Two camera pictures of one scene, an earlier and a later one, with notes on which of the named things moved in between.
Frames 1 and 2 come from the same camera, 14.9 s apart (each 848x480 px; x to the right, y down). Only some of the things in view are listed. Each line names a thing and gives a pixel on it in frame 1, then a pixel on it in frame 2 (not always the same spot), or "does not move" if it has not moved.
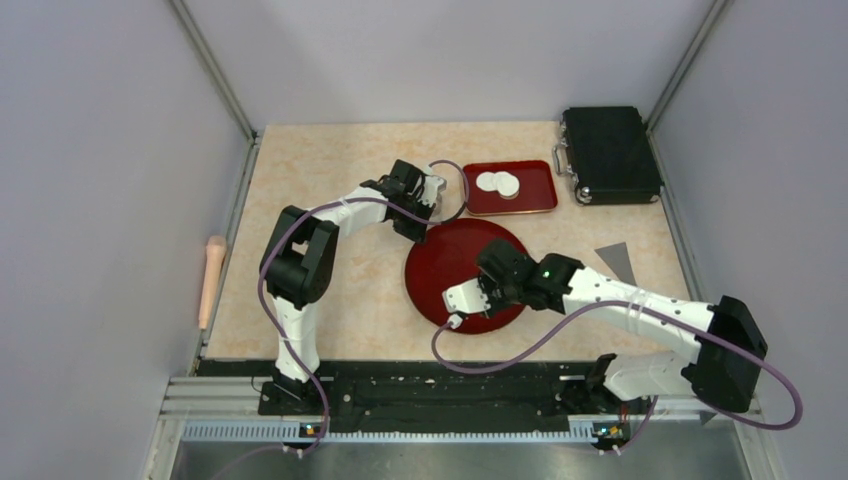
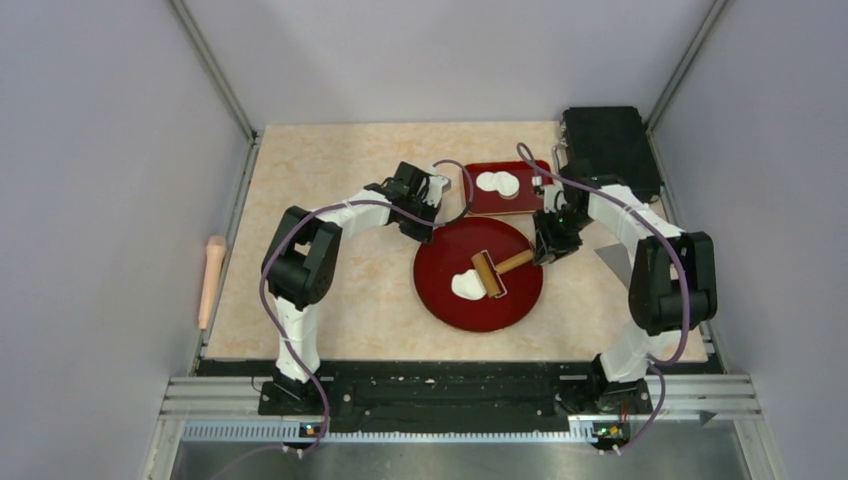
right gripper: x=485 y=284 to x=552 y=246
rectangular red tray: x=537 y=188 does not move
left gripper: x=415 y=233 does not move
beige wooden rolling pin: x=215 y=253 does not move
